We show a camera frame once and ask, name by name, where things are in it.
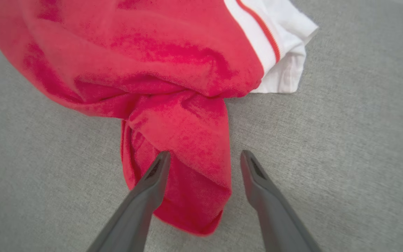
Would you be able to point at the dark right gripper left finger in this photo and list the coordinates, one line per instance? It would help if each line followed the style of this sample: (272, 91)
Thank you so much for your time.
(135, 217)

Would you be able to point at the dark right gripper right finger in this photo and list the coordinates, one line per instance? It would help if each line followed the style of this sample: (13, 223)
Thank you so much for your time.
(278, 220)

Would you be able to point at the red and white jersey shirt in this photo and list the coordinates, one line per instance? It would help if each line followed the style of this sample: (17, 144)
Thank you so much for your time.
(152, 70)

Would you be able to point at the grey fabric sofa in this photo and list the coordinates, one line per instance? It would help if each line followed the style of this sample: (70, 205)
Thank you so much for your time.
(345, 157)

